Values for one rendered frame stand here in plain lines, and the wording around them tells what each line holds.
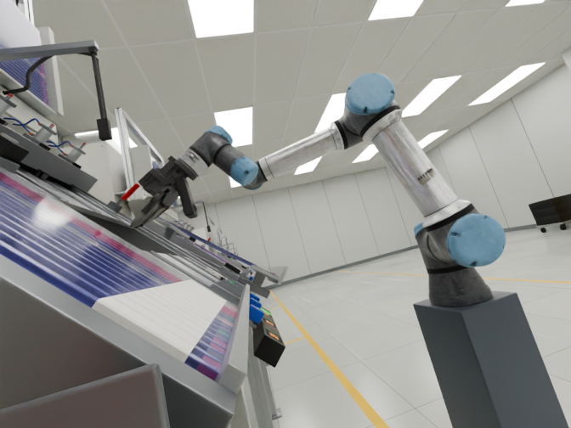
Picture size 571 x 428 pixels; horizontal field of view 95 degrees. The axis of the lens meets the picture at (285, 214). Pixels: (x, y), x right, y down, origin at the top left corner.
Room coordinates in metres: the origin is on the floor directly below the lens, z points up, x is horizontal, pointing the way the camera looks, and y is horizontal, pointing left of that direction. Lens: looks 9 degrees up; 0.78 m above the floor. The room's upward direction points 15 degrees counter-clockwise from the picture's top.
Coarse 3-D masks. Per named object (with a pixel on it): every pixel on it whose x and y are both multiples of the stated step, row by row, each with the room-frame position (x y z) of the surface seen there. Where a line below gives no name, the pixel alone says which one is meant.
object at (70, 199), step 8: (24, 176) 0.43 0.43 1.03; (32, 176) 0.51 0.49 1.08; (32, 184) 0.42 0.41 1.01; (40, 184) 0.45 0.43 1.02; (48, 184) 0.53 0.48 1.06; (56, 184) 0.60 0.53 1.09; (48, 192) 0.44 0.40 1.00; (56, 192) 0.49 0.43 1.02; (64, 192) 0.54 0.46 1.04; (72, 192) 0.64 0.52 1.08; (64, 200) 0.45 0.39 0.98; (72, 200) 0.51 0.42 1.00; (80, 200) 0.56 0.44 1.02; (88, 200) 0.64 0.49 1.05; (72, 208) 0.48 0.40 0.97; (80, 208) 0.50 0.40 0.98; (88, 208) 0.54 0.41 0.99; (96, 208) 0.62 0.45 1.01; (88, 216) 0.68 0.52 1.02; (96, 216) 0.56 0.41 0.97; (104, 216) 0.59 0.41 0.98; (112, 216) 0.65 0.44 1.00; (120, 224) 0.67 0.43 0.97
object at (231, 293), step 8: (160, 256) 0.48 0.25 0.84; (168, 256) 0.56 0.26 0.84; (176, 256) 0.63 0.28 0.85; (168, 264) 0.47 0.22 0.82; (176, 264) 0.52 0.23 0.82; (184, 264) 0.58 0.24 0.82; (192, 264) 0.67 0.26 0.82; (184, 272) 0.47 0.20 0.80; (192, 272) 0.55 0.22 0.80; (200, 272) 0.60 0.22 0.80; (200, 280) 0.50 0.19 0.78; (208, 280) 0.57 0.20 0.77; (216, 280) 0.64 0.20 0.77; (224, 280) 0.69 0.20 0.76; (208, 288) 0.48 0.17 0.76; (216, 288) 0.48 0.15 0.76; (224, 288) 0.59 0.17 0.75; (232, 288) 0.61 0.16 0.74; (240, 288) 0.73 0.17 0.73; (224, 296) 0.48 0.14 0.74; (232, 296) 0.48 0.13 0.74
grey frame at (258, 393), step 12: (12, 0) 0.72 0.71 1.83; (24, 0) 0.73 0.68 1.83; (24, 12) 0.72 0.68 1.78; (12, 108) 0.60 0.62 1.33; (24, 108) 0.64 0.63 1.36; (24, 120) 0.64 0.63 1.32; (36, 132) 0.69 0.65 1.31; (252, 336) 0.81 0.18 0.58; (252, 348) 0.81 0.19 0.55; (252, 360) 0.81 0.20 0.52; (252, 372) 0.82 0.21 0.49; (252, 384) 0.81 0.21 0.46; (252, 396) 0.81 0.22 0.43; (264, 396) 0.81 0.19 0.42; (264, 408) 0.81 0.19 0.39; (264, 420) 0.82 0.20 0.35
